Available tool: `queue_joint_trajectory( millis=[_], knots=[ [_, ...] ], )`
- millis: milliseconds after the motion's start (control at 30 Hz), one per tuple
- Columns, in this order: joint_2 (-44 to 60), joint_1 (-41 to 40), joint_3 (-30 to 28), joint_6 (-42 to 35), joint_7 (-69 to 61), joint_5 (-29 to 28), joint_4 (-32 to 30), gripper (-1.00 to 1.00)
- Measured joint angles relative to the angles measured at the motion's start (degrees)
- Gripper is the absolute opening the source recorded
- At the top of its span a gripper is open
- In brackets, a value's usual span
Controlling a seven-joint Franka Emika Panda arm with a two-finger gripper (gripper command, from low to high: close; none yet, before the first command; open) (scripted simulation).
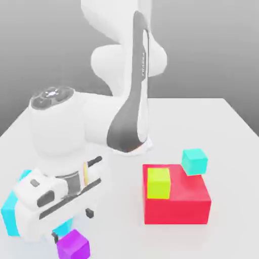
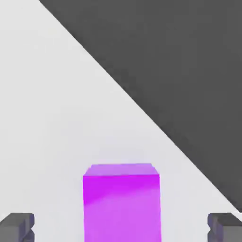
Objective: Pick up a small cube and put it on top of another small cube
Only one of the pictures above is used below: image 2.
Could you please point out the small magenta cube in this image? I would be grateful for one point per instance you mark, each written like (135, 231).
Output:
(122, 206)

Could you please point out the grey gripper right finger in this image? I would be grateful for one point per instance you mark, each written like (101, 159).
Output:
(226, 228)

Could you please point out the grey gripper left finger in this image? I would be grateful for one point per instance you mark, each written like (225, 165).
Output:
(17, 227)

